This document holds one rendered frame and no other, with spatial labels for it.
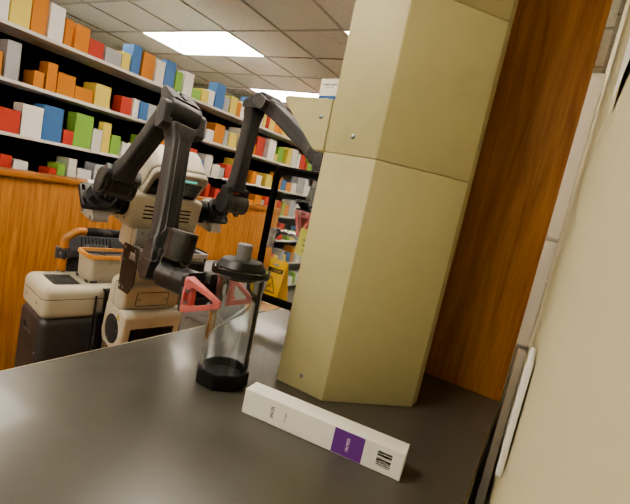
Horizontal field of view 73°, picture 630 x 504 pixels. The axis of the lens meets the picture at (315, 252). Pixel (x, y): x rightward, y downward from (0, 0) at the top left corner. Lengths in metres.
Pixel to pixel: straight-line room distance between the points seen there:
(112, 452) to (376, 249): 0.52
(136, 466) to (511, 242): 0.88
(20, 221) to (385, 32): 2.20
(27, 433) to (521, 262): 0.98
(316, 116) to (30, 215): 2.06
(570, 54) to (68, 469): 1.18
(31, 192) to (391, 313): 2.17
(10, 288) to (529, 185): 2.47
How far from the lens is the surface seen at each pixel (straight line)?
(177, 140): 1.07
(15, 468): 0.66
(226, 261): 0.78
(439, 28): 0.88
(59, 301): 1.82
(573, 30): 1.19
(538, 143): 1.12
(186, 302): 0.82
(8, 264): 2.71
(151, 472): 0.64
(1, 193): 2.62
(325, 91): 0.96
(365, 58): 0.86
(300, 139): 1.39
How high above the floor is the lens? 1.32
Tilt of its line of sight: 7 degrees down
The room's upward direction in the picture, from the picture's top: 12 degrees clockwise
